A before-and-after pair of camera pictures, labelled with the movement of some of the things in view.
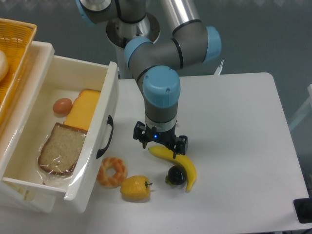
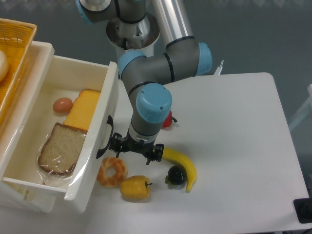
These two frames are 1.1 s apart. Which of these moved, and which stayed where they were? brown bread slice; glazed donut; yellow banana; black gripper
Moved: black gripper
Stayed: glazed donut; yellow banana; brown bread slice
